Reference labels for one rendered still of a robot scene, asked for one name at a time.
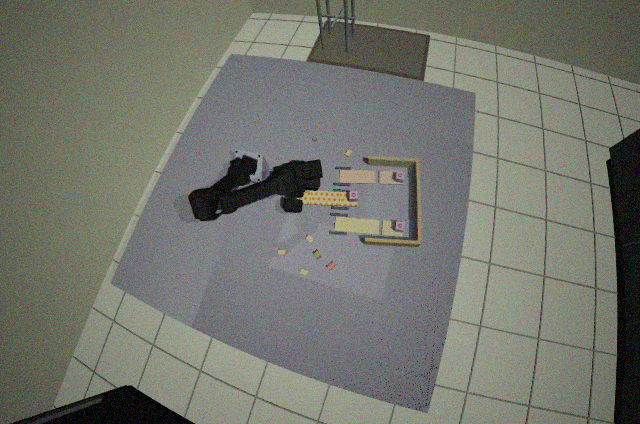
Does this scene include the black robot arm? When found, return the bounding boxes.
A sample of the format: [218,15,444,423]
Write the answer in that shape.
[188,155,323,221]

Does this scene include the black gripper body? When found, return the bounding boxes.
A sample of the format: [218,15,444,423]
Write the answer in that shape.
[283,160,305,213]

